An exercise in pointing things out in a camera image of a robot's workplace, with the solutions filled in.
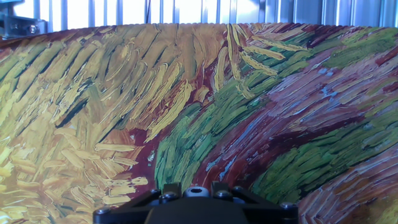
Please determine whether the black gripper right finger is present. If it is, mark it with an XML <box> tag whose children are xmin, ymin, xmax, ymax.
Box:
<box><xmin>211</xmin><ymin>182</ymin><xmax>299</xmax><ymax>224</ymax></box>

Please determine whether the grey metal bracket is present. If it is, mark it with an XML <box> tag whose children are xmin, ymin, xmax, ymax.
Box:
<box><xmin>0</xmin><ymin>0</ymin><xmax>48</xmax><ymax>40</ymax></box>

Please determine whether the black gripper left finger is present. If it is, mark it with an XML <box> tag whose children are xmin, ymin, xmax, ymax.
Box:
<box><xmin>93</xmin><ymin>182</ymin><xmax>182</xmax><ymax>224</ymax></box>

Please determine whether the painted wheatfield print cloth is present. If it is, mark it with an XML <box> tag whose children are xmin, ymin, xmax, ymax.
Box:
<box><xmin>0</xmin><ymin>22</ymin><xmax>398</xmax><ymax>224</ymax></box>

